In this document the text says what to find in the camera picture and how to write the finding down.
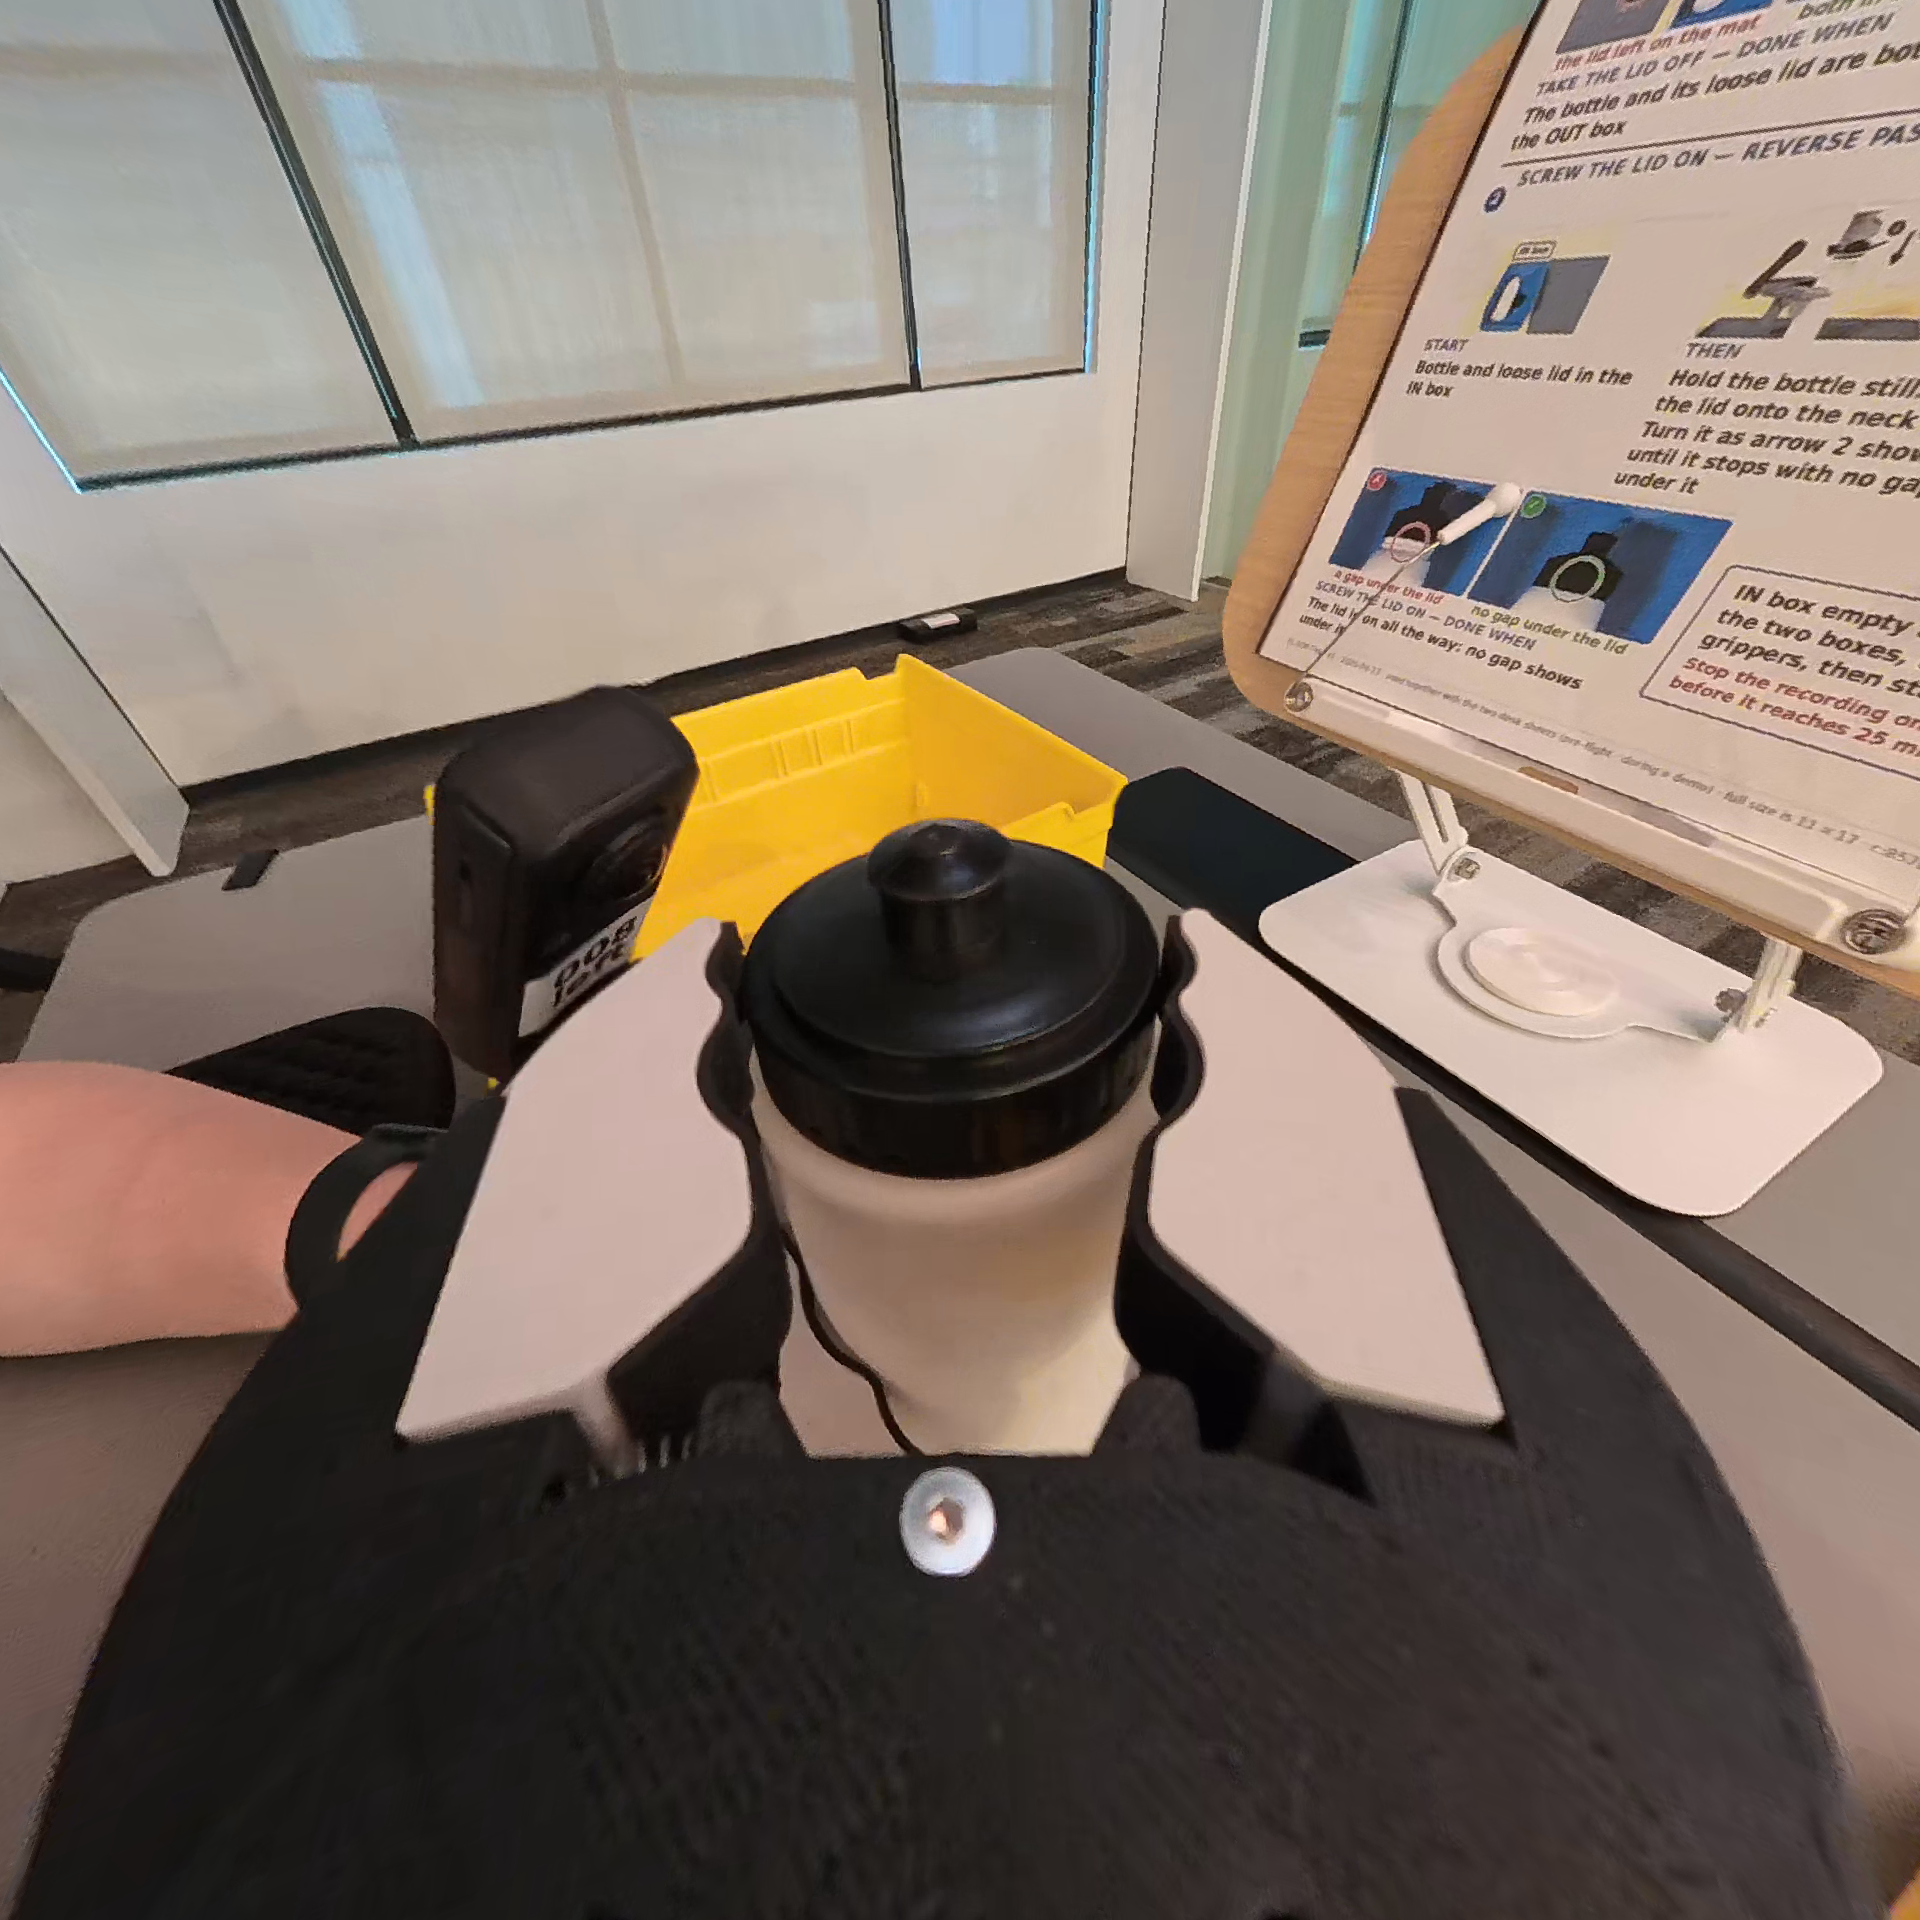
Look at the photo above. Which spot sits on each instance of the white plastic bottle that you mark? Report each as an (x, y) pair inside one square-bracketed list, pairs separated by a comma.
[(960, 1290)]

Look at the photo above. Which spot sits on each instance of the printed instruction sheet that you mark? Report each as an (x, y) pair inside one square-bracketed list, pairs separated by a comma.
[(1560, 435)]

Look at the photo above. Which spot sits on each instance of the person's left forearm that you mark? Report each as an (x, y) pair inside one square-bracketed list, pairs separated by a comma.
[(136, 1201)]

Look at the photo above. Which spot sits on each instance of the black bottle lid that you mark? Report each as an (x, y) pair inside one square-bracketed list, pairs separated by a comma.
[(960, 1020)]

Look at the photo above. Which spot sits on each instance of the yellow plastic bin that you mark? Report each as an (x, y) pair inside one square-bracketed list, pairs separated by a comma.
[(974, 752)]

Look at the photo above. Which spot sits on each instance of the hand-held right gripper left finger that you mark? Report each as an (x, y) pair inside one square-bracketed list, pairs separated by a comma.
[(585, 1201)]

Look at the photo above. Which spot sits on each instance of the small black flat object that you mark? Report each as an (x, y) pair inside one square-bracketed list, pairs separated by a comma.
[(253, 871)]

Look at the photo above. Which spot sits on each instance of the black mesh wrist pad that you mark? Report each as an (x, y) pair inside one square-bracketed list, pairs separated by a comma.
[(331, 1067)]

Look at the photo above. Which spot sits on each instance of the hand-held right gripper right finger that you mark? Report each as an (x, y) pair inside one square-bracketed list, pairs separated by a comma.
[(1305, 1201)]

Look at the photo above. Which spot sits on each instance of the large window with blinds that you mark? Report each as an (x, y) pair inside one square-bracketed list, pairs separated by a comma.
[(602, 182)]

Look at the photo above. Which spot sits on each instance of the small black floor box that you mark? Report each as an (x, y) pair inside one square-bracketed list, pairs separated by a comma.
[(939, 625)]

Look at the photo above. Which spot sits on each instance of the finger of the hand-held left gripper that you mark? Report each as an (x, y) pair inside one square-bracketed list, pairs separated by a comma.
[(826, 1410)]

